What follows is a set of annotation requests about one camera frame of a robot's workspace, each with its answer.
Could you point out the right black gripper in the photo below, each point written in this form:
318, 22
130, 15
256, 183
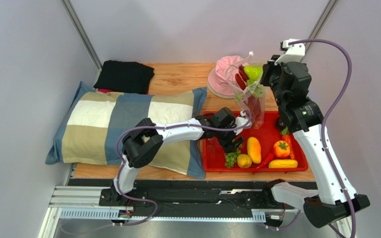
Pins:
266, 75

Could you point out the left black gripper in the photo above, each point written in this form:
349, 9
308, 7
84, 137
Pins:
228, 146

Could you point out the green toy grapes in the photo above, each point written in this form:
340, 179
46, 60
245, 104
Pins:
231, 158

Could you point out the clear zip top bag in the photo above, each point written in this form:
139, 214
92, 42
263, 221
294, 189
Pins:
250, 60

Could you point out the red toy lobster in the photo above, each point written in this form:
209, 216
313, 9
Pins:
256, 106

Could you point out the green toy apple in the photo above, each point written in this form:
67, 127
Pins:
253, 72

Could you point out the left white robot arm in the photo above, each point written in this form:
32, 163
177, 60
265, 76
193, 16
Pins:
138, 146

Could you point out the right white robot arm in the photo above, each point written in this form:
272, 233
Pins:
335, 197

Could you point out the yellow toy lemon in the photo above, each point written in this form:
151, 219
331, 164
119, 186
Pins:
244, 161

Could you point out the orange toy mango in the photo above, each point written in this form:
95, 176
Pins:
254, 150

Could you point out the red toy chili pepper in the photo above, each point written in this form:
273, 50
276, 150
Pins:
264, 163

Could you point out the red plastic tray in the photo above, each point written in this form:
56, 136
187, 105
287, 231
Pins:
214, 159

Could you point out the yellow toy banana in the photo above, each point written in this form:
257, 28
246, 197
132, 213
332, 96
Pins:
283, 164

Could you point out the orange toy tomato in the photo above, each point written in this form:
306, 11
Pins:
281, 149

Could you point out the pink bucket hat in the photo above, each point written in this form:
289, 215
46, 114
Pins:
217, 81

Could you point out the toy carrot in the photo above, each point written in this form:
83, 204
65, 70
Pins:
286, 137

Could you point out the black folded cloth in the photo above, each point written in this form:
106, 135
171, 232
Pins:
123, 76

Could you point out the plaid patchwork pillow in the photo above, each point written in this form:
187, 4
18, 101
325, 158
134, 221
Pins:
90, 130

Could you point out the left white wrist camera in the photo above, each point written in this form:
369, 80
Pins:
243, 121

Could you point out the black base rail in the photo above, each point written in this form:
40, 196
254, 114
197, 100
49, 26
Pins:
171, 200

